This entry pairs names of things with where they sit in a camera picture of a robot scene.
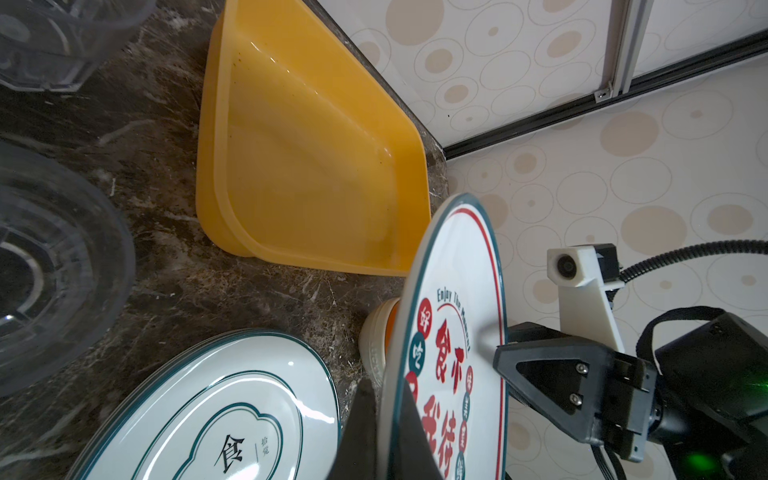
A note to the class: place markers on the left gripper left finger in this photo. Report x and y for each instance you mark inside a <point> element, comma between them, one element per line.
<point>356,456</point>

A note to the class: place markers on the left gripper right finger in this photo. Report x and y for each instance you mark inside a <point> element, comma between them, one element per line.
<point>415,459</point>

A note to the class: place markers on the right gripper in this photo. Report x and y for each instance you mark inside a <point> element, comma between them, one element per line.
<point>563,378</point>

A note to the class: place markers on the white plate green flower outline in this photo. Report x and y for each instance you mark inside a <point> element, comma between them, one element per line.
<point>250,404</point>

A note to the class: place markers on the white plate red characters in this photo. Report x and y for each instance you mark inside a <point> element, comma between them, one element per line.
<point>450,321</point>

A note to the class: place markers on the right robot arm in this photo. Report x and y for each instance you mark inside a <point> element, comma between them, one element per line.
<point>702,396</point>

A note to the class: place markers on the yellow plastic bin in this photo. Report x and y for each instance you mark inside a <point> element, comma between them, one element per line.
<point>303,159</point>

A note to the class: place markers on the clear cup near bin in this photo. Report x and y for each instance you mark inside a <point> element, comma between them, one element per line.
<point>56,45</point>

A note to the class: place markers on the orange white bowl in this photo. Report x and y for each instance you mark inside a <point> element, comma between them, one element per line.
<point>374,339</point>

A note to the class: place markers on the clear cup left front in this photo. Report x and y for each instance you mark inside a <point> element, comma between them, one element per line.
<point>67,266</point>

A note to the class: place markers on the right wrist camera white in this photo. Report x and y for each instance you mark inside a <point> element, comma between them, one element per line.
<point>585,275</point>

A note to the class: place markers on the horizontal aluminium rail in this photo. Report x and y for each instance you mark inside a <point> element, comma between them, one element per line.
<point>628,22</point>

